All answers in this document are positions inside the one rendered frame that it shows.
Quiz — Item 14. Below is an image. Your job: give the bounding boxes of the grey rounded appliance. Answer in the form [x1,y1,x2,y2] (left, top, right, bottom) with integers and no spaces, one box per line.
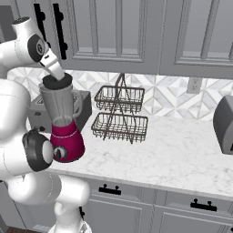
[212,94,233,156]

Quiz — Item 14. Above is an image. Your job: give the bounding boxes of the black drawer handle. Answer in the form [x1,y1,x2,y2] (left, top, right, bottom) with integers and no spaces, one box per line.
[189,198,218,213]
[97,183,123,196]

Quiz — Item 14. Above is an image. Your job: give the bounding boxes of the two-tier black wire stand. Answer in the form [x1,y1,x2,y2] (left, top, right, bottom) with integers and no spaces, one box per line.
[90,72,149,146]

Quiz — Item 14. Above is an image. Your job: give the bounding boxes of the black base cupboard handle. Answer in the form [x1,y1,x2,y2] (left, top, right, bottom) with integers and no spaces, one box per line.
[78,206,86,220]

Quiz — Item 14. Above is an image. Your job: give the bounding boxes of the grey wall cupboard door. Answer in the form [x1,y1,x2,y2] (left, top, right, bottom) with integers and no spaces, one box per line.
[48,0,167,76]
[12,0,54,46]
[157,0,233,80]

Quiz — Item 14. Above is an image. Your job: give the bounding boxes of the white wall socket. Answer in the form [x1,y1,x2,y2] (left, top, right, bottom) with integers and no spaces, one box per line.
[186,76,203,95]

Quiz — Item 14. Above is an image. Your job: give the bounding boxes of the grey drawer front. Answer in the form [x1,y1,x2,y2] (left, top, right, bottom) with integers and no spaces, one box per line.
[86,177,144,202]
[164,190,233,215]

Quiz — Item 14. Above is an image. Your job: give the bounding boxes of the blender with magenta base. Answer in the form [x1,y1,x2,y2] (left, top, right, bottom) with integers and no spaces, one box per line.
[38,84,86,164]

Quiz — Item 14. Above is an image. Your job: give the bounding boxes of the black wall cupboard handle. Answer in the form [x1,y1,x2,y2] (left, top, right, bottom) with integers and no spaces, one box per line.
[33,3,52,49]
[52,3,68,61]

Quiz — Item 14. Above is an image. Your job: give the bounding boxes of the black blender lid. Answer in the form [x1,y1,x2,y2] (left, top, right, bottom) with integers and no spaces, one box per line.
[41,72,74,91]

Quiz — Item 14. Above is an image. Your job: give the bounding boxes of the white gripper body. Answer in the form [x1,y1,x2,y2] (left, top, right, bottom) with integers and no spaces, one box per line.
[45,57,66,82]

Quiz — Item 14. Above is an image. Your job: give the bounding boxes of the grey base cupboard door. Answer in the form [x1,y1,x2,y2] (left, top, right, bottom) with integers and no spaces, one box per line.
[0,181,60,233]
[150,205,233,233]
[82,194,155,233]

